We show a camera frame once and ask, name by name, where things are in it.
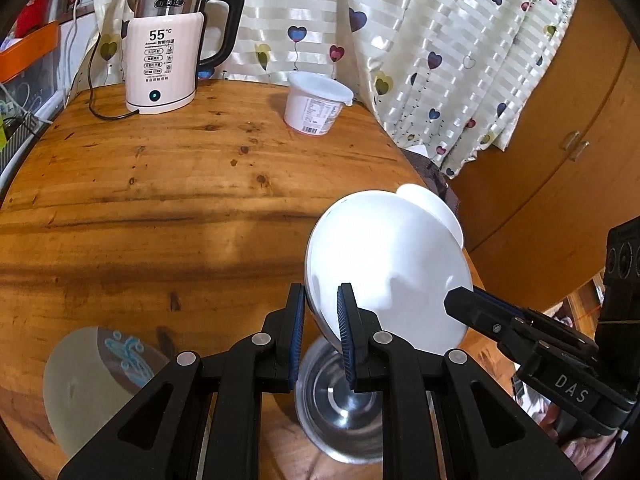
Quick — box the white electric kettle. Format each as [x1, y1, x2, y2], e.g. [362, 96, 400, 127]
[122, 0, 246, 116]

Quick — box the clear storage box orange lid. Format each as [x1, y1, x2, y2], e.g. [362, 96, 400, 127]
[0, 22, 64, 112]

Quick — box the white plastic tub with lid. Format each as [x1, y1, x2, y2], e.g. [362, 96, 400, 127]
[283, 70, 354, 137]

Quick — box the white cable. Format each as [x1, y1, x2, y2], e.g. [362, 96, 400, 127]
[64, 0, 85, 88]

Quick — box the stainless steel bowl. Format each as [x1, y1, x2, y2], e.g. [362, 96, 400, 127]
[294, 336, 392, 464]

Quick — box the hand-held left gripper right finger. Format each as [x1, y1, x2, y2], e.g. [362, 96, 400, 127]
[336, 282, 584, 480]

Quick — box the heart print curtain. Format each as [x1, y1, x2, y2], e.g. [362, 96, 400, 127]
[94, 0, 582, 179]

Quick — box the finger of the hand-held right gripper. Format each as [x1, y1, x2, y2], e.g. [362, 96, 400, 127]
[444, 287, 539, 367]
[472, 287, 599, 352]

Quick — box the white bowl with blue stripe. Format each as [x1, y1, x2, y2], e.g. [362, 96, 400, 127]
[396, 184, 464, 251]
[304, 190, 474, 357]

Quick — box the black kettle power cord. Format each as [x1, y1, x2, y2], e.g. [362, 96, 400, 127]
[87, 34, 142, 122]

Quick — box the red carton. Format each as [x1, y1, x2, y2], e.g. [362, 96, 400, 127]
[12, 0, 52, 37]

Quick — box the zigzag patterned box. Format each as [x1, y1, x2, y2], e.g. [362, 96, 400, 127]
[0, 114, 42, 173]

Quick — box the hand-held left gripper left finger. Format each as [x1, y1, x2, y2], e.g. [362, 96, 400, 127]
[57, 282, 306, 480]

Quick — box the metal cabinet handle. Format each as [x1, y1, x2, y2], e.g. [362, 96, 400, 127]
[564, 130, 592, 162]

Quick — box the wooden cabinet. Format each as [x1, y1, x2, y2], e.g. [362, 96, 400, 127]
[449, 0, 640, 313]

